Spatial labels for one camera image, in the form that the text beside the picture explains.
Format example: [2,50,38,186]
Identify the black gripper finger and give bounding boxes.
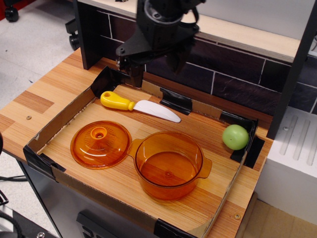
[125,61,144,87]
[166,46,192,74]

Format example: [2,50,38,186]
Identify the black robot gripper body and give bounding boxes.
[116,0,200,62]

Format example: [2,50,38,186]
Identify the yellow handled white toy knife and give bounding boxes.
[100,91,181,123]

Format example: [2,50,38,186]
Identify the orange transparent pot lid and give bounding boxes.
[70,120,132,170]

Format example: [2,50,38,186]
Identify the orange transparent pot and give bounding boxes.
[128,131,212,200]

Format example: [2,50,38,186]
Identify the cardboard fence with black tape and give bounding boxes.
[24,63,271,238]

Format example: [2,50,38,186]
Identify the black chair base wheel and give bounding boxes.
[65,18,80,51]

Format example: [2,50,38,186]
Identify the dark brick backsplash shelf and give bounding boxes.
[74,0,317,138]

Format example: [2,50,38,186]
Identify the green toy apple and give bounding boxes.
[222,124,249,150]

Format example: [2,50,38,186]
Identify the black caster wheel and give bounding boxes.
[4,5,19,22]

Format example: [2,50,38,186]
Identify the white toy sink unit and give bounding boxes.
[255,107,317,224]

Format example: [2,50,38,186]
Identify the black cable on floor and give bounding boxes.
[0,175,27,182]

